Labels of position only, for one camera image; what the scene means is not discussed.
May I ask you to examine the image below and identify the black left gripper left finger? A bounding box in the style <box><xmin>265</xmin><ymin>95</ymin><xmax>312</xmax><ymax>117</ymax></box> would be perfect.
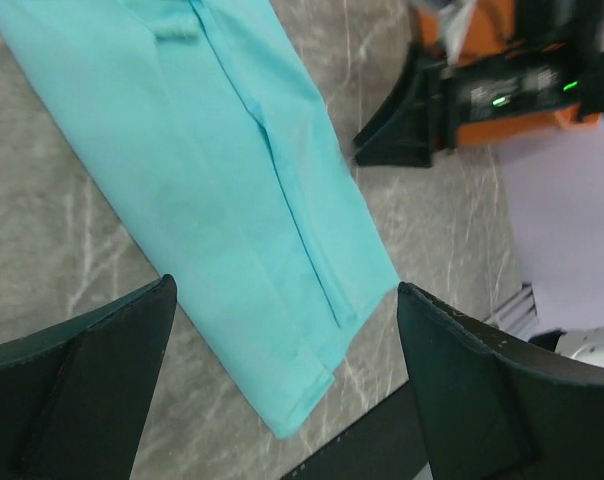
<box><xmin>0</xmin><ymin>275</ymin><xmax>177</xmax><ymax>479</ymax></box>

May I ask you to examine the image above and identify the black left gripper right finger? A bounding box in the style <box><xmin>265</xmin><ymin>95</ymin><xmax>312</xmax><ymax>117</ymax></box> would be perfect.
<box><xmin>397</xmin><ymin>283</ymin><xmax>604</xmax><ymax>479</ymax></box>

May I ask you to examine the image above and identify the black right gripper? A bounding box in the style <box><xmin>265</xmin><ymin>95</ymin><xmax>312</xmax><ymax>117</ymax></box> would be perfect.
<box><xmin>354</xmin><ymin>49</ymin><xmax>581</xmax><ymax>168</ymax></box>

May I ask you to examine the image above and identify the orange plastic basket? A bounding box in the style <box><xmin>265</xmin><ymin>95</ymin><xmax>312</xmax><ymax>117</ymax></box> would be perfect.
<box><xmin>412</xmin><ymin>1</ymin><xmax>604</xmax><ymax>146</ymax></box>

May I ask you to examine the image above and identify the teal t shirt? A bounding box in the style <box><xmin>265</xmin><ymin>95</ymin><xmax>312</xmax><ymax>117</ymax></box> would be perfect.
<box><xmin>0</xmin><ymin>1</ymin><xmax>399</xmax><ymax>439</ymax></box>

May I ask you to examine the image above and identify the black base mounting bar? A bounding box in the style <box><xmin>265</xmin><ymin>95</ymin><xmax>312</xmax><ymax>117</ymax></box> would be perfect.
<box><xmin>284</xmin><ymin>381</ymin><xmax>428</xmax><ymax>480</ymax></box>

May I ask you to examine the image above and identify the aluminium frame rail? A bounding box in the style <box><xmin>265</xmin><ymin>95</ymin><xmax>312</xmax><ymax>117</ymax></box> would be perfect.
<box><xmin>488</xmin><ymin>284</ymin><xmax>539</xmax><ymax>341</ymax></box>

